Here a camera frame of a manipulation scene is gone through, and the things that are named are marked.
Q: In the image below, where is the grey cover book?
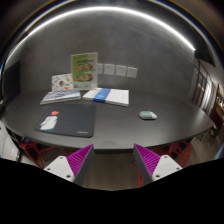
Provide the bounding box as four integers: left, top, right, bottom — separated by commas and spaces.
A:
39, 88, 82, 106

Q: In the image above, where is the white cabinet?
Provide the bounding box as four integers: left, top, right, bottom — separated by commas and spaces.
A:
0, 123, 22, 162

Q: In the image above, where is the green and white computer mouse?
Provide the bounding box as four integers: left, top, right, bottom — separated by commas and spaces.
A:
138, 110, 158, 121

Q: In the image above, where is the white book with blue band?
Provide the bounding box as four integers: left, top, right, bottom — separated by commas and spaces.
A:
81, 87, 130, 108

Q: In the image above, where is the small colourful printed card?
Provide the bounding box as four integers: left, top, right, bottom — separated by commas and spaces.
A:
50, 73, 74, 93

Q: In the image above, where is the green printed standing poster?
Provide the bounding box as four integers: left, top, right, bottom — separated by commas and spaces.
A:
70, 51, 99, 90

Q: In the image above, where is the dark printed mouse pad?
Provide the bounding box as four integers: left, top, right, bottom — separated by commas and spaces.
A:
33, 103, 97, 138

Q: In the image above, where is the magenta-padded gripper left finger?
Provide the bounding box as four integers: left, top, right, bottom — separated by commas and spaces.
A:
43, 143, 96, 187

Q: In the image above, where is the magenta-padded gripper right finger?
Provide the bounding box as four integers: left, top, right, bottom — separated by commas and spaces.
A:
132, 143, 184, 186

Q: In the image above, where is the glass partition door frame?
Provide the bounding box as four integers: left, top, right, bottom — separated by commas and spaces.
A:
191, 58, 224, 113

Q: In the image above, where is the white ceiling light strip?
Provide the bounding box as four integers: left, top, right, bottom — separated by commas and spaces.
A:
5, 5, 197, 66

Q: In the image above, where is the red metal chair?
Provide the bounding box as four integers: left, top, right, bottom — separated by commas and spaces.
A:
131, 141, 192, 188
19, 139, 69, 169

